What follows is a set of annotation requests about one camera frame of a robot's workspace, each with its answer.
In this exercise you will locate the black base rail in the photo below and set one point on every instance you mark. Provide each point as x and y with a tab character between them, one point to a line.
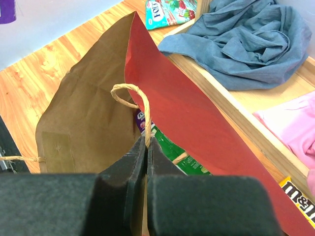
9	148

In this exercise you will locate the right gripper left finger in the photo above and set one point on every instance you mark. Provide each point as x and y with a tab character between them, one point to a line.
106	204

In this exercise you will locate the pink shirt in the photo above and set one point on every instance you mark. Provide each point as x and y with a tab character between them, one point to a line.
293	123

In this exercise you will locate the green Fox's candy bag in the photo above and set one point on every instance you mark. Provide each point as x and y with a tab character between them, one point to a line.
164	13

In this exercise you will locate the green snack packet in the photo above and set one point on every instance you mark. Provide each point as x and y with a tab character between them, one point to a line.
178	156

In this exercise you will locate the purple snack packet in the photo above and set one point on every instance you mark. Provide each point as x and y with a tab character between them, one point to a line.
140	121

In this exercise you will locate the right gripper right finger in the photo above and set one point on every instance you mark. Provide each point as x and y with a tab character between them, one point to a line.
204	205

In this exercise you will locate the yellow M&M's packet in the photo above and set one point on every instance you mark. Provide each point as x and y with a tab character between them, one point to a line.
301	201

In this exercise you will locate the brown red paper bag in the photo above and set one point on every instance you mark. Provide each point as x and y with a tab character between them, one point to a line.
90	122

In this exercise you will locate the blue crumpled cloth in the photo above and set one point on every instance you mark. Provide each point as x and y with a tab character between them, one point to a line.
245	44

